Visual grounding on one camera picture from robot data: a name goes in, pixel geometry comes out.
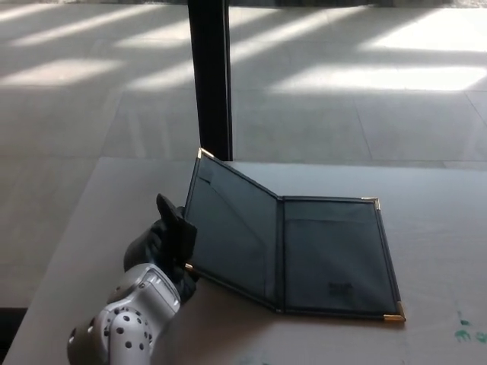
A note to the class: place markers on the black vertical post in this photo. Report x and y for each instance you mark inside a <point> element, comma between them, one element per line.
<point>211,76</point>

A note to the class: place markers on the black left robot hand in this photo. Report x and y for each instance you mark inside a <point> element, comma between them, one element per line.
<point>173,235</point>

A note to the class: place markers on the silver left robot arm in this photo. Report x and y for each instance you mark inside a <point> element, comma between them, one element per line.
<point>133,308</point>

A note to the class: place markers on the dark blue diary folder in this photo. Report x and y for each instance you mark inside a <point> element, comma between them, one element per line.
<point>323,258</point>

